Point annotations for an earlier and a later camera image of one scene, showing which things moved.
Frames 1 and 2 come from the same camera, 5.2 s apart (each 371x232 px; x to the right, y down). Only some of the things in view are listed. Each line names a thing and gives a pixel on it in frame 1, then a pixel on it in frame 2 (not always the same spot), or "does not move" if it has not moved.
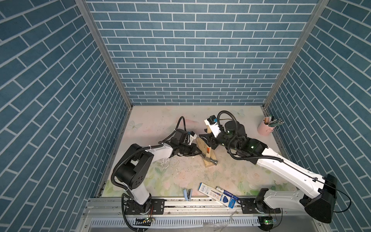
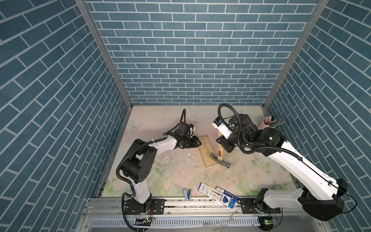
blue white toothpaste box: (221, 197) does not move
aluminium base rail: (107, 214) does not move
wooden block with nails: (202, 148) does not move
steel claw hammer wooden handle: (208, 150) -> (219, 158)
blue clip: (188, 194) does not move
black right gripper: (210, 139) -> (223, 141)
